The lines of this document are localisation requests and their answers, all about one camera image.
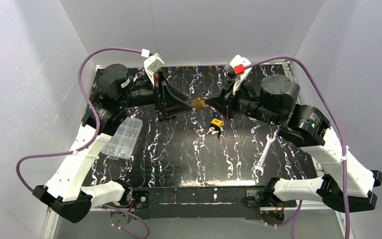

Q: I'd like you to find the purple cable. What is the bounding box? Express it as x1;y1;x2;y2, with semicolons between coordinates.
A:
15;47;150;239
243;55;352;239

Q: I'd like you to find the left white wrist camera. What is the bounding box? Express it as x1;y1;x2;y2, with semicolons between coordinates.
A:
141;48;164;87

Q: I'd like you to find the silver open-end wrench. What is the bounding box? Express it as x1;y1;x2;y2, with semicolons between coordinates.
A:
253;133;276;176

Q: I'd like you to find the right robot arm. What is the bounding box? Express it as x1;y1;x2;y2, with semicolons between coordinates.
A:
205;74;382;213

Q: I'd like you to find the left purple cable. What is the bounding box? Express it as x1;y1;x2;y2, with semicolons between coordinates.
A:
15;47;150;239

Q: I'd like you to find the yellow padlock with keys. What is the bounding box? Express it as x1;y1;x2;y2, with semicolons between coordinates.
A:
206;119;223;138

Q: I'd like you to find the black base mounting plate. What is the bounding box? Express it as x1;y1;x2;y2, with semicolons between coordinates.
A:
130;186;296;220

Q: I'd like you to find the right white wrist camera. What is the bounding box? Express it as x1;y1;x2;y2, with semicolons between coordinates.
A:
225;55;252;95

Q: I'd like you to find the aluminium frame rail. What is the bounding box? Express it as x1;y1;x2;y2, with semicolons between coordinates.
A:
41;208;60;239

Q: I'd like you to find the small brass padlock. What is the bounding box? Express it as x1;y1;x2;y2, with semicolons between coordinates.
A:
191;98;207;111

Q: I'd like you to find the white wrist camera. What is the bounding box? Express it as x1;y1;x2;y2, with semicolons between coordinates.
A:
225;55;252;95
141;48;164;87

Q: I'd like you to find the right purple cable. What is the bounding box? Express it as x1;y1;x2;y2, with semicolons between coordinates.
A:
243;55;352;239

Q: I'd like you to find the clear plastic screw box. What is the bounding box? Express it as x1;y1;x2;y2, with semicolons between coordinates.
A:
101;117;143;160

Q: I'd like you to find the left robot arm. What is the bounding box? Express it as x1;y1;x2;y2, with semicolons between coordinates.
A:
32;64;191;223

